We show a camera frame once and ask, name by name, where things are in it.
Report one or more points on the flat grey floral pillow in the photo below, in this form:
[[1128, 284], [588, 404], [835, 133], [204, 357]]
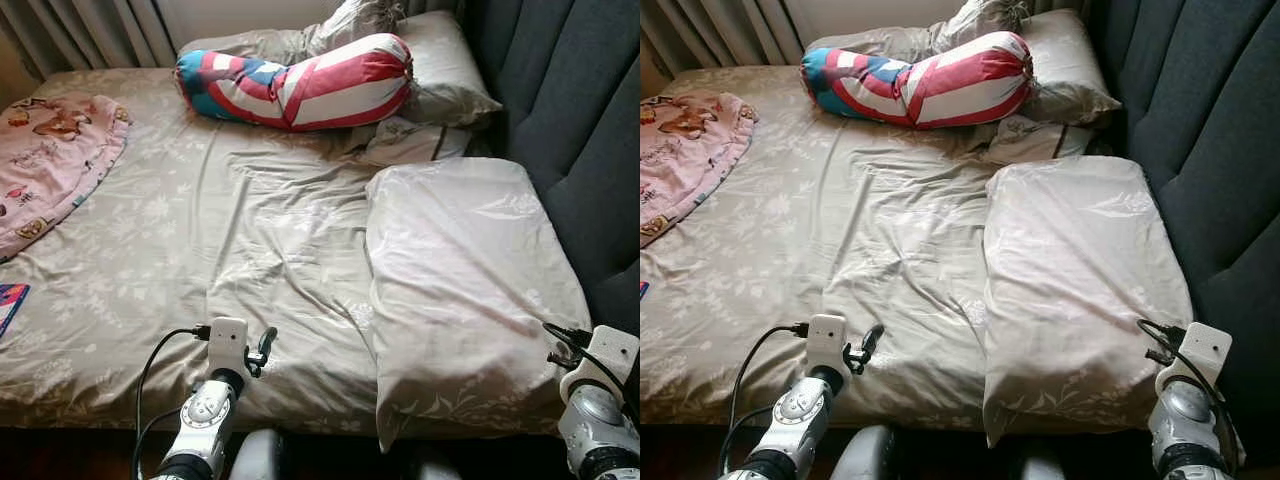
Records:
[[410, 140], [1040, 140]]

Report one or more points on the red white blue striped bolster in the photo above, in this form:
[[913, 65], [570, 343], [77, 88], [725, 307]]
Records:
[[960, 90], [340, 90]]

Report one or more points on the large grey floral pillow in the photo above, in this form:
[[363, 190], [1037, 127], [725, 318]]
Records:
[[460, 290], [1080, 290]]

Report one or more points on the pink cartoon print blanket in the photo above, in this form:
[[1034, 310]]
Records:
[[690, 160], [50, 170]]

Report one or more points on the silver left robot leg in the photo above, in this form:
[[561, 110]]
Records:
[[865, 455], [262, 458]]

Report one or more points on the bed with grey floral sheet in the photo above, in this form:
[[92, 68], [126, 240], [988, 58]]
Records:
[[870, 230], [230, 230]]

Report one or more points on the crumpled grey floral cloth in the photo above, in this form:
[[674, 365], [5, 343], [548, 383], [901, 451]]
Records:
[[980, 20], [355, 20]]

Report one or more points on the dark grey upholstered headboard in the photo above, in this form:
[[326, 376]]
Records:
[[1200, 120], [580, 120]]

